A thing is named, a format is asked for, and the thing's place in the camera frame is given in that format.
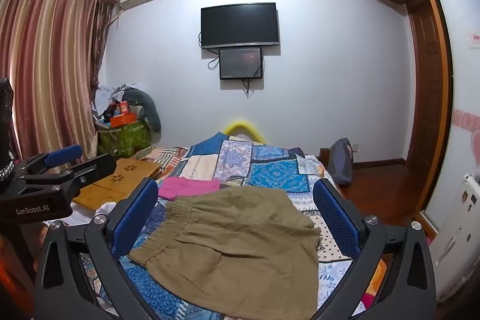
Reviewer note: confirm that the striped red gold curtain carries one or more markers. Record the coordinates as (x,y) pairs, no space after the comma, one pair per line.
(48,61)

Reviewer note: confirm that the pink folded cloth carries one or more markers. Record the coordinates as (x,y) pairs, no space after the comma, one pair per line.
(187,187)

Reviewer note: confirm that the wooden lap desk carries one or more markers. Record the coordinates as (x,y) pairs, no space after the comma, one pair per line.
(112,185)

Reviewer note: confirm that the small black monitor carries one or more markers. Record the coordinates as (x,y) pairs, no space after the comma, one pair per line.
(240,63)

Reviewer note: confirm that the grey blue bag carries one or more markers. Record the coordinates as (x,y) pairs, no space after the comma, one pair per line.
(341,162)

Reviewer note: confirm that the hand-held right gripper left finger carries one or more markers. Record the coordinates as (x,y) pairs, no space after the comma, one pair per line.
(138,209)

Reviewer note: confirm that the brown sheer curtain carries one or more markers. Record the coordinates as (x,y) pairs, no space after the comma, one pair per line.
(105,24)

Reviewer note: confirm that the wooden bed frame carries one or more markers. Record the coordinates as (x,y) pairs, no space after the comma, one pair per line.
(324,158)

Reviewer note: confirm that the wooden door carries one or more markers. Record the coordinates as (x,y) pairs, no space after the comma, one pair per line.
(423,80)

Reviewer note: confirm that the white cabinet with stickers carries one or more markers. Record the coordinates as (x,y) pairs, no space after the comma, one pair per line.
(461,222)

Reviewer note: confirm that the khaki pants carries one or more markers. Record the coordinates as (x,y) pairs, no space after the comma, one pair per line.
(232,248)

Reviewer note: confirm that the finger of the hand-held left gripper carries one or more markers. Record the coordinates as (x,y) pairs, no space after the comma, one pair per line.
(93,166)
(65,153)

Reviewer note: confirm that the orange box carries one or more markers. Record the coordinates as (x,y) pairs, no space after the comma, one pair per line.
(123,119)

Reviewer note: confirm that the blue patchwork bedspread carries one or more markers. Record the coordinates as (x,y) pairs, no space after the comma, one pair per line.
(277,173)

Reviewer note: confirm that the yellow foam tube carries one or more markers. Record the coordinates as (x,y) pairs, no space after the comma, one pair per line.
(240,125)

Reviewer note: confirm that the frosted door with pink stickers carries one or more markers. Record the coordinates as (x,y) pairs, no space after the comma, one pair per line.
(465,98)

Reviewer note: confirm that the pile of pale clothes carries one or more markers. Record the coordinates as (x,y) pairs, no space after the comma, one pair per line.
(103,97)

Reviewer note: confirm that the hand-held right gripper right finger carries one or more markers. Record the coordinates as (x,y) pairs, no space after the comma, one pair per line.
(335,217)

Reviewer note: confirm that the grey plush pillow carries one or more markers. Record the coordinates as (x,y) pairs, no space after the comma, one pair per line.
(148,106)

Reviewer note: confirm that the black wall television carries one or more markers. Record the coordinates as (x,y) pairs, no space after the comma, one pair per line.
(240,25)

